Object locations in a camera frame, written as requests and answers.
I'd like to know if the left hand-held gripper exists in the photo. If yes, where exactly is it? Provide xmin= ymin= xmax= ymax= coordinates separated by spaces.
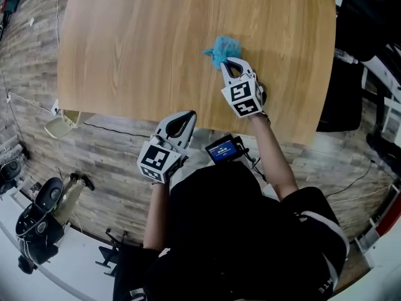
xmin=137 ymin=110 xmax=198 ymax=184

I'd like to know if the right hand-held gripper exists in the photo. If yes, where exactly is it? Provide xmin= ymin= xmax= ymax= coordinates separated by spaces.
xmin=220 ymin=56 xmax=268 ymax=119

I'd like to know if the blue mesh trash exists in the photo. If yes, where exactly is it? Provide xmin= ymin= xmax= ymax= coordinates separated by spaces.
xmin=202 ymin=36 xmax=242 ymax=72

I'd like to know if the cream trash bin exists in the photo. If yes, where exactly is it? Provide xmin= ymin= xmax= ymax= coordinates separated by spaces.
xmin=44 ymin=108 xmax=95 ymax=140

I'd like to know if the person's right forearm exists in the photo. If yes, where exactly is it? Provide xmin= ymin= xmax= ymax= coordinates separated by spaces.
xmin=248 ymin=113 xmax=299 ymax=201

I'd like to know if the person's left forearm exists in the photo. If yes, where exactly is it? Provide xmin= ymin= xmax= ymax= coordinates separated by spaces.
xmin=142 ymin=180 xmax=172 ymax=251

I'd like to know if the black chest screen device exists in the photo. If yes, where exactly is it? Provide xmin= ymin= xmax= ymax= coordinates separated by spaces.
xmin=204 ymin=134 xmax=251 ymax=164

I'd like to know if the clear plastic bottle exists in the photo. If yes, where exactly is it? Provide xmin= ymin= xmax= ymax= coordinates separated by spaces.
xmin=333 ymin=48 xmax=360 ymax=65

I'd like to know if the black office chair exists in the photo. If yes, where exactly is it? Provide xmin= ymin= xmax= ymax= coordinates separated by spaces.
xmin=315 ymin=54 xmax=368 ymax=134

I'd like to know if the person's black clothing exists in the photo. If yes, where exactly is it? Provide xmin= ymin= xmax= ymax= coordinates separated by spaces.
xmin=112 ymin=161 xmax=351 ymax=301

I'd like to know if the black metal stand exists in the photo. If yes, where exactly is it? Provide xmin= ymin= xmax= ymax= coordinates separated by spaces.
xmin=95 ymin=227 xmax=129 ymax=278

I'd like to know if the black and grey machine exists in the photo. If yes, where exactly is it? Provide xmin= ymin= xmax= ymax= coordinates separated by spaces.
xmin=14 ymin=176 xmax=66 ymax=267

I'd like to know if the black device cable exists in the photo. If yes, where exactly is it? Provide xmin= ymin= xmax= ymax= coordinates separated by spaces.
xmin=246 ymin=154 xmax=268 ymax=182

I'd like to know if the white floor cable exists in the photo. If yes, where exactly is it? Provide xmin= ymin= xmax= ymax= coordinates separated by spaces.
xmin=6 ymin=90 xmax=53 ymax=113

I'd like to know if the white frame shelf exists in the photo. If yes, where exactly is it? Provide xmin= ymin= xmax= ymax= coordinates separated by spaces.
xmin=360 ymin=44 xmax=401 ymax=145

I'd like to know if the thin black floor cable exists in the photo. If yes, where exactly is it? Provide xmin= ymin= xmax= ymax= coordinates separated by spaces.
xmin=325 ymin=159 xmax=373 ymax=199

